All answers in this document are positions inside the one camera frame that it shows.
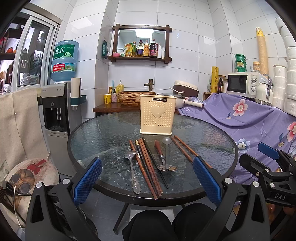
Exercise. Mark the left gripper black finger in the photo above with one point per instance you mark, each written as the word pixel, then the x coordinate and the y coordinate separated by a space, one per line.
pixel 258 170

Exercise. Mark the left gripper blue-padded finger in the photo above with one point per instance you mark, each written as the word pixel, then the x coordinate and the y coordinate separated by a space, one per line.
pixel 281 157

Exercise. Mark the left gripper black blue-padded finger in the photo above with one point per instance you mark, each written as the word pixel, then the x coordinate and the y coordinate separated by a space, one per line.
pixel 252 221
pixel 54 213

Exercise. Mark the brown wooden chopstick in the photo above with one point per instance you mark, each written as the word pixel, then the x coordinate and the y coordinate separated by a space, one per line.
pixel 187 148
pixel 150 167
pixel 182 150
pixel 143 171

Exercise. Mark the wooden-handled metal spoon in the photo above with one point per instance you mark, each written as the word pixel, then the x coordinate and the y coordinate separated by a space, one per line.
pixel 164 166

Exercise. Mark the silver metal spoon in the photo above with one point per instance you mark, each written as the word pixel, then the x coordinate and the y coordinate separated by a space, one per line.
pixel 135 183

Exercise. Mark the black chopstick gold band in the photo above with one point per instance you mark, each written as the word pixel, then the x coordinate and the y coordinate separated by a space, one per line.
pixel 151 183

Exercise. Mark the purple floral cloth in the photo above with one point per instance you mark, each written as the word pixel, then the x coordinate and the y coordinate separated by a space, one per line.
pixel 228 126

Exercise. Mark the dog print cushion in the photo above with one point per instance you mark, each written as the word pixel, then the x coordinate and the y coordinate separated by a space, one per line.
pixel 18 183

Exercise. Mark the white bowl stack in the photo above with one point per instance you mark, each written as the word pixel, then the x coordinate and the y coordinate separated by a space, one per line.
pixel 284 76

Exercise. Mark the white thermos kettle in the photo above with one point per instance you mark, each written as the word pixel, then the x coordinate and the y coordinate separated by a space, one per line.
pixel 264 92

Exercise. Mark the beige fabric cover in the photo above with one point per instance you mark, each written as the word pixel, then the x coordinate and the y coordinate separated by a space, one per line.
pixel 21 133

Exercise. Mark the white microwave oven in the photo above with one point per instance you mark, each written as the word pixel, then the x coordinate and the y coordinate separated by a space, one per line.
pixel 244 83

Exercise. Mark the yellow roll package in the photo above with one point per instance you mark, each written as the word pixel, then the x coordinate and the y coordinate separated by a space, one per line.
pixel 214 79

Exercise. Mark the water dispenser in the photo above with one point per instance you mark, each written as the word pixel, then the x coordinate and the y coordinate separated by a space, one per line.
pixel 60 120

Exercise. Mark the tall beige paper cup stack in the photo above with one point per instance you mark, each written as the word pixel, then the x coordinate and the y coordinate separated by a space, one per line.
pixel 262 51

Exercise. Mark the brown rice cooker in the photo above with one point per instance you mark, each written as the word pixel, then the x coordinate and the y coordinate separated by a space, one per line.
pixel 185 89

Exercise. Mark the cream pan with lid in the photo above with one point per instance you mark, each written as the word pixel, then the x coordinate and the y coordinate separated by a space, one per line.
pixel 181 101

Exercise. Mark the round glass table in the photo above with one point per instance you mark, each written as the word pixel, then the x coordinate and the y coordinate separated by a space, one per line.
pixel 107 137

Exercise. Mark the green bowl stack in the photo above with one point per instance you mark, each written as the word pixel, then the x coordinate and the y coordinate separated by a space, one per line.
pixel 240 63

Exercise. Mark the wooden side counter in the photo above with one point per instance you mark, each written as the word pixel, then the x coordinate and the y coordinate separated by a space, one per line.
pixel 114 108

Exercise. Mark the cream perforated utensil holder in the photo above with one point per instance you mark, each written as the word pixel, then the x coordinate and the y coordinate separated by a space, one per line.
pixel 157 114

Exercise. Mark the paper cup stack holder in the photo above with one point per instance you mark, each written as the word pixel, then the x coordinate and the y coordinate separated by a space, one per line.
pixel 76 98

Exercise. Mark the yellow cup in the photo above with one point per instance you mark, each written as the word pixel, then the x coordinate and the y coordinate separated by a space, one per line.
pixel 108 98

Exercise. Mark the woven pattern basin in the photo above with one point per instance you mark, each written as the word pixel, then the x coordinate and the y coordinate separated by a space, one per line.
pixel 132 98

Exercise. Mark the bronze faucet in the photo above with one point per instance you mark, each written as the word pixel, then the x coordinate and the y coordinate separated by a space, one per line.
pixel 149 84

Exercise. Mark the yellow soap bottle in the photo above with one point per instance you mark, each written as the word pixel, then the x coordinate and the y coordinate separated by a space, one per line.
pixel 119 87

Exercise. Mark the blue water jug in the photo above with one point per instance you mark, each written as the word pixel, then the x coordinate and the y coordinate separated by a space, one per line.
pixel 63 67

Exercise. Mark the dark soy sauce bottle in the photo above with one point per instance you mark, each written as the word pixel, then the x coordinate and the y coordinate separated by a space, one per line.
pixel 153 49

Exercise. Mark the wooden framed mirror shelf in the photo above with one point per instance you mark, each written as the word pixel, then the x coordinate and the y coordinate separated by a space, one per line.
pixel 131 42

